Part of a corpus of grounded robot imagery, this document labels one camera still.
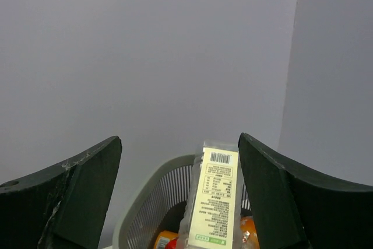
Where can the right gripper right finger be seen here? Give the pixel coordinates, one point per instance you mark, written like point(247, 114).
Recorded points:
point(295, 206)

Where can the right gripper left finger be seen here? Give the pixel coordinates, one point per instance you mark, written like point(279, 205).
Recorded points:
point(64, 205)

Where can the grey mesh waste bin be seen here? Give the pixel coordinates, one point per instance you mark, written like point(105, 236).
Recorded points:
point(160, 205)

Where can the orange juice bottle white cap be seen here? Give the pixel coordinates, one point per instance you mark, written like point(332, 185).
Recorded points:
point(249, 234)

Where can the large clear beige-label bottle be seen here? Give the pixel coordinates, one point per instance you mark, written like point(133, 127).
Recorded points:
point(212, 212)

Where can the small red-label cola bottle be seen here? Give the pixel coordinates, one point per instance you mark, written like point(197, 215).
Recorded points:
point(172, 244)

